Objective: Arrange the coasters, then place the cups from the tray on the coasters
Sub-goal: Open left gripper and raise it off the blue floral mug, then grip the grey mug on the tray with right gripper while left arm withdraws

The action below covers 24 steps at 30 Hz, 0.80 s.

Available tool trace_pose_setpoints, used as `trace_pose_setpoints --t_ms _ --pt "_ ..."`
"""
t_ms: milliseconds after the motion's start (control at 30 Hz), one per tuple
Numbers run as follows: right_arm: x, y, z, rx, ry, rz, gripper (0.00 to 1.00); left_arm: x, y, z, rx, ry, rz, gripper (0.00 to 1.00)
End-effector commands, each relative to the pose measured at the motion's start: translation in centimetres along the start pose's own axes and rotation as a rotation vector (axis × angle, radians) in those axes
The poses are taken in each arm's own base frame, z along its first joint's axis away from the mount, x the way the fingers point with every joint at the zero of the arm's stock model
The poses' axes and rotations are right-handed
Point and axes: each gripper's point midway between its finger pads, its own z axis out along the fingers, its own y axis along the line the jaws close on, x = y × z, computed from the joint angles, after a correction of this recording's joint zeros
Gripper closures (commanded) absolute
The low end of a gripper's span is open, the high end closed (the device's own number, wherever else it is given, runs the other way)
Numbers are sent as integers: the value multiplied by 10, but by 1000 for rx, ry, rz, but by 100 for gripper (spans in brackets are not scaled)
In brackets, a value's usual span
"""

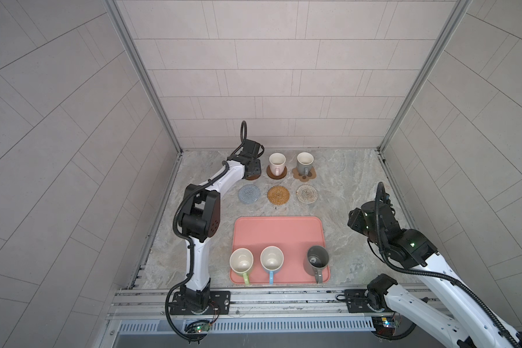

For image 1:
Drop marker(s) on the white mug grey handle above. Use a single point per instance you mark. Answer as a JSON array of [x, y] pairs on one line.
[[305, 162]]

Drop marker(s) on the left circuit board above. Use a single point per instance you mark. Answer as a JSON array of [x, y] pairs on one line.
[[198, 327]]

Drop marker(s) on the aluminium mounting rail frame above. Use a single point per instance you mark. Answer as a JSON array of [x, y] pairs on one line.
[[251, 310]]

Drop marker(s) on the white mug pink handle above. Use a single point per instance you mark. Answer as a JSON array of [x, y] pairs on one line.
[[277, 162]]

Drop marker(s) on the rattan woven round coaster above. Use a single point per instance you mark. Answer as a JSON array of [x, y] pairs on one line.
[[278, 195]]

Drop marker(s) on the white mug green handle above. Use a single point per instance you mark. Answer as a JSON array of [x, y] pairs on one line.
[[241, 262]]

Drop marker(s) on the circuit board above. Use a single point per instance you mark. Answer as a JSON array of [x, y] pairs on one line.
[[385, 326], [198, 327]]

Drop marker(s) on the white mug blue handle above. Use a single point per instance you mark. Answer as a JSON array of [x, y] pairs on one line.
[[272, 260]]

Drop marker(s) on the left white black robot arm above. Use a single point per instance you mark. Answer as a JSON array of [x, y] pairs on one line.
[[198, 217]]

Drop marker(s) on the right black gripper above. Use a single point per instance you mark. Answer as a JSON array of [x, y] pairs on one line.
[[355, 216]]

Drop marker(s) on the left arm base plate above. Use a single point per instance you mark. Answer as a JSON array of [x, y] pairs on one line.
[[217, 302]]

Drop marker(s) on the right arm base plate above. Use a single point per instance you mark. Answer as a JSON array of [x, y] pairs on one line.
[[363, 301]]

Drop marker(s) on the dark grey mug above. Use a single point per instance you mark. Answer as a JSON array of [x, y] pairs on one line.
[[316, 261]]

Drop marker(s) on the grey woven round coaster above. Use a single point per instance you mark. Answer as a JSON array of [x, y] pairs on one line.
[[249, 194]]

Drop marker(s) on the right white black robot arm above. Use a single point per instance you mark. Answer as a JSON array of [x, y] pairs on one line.
[[470, 322]]

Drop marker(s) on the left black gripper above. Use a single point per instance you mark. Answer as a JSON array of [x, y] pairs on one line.
[[257, 166]]

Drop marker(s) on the right circuit board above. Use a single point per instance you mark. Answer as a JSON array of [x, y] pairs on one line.
[[385, 326]]

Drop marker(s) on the brown wooden coaster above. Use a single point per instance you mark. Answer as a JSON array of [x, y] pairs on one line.
[[252, 177], [276, 177]]

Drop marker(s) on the cork paw print coaster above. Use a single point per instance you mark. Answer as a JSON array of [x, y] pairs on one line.
[[304, 178]]

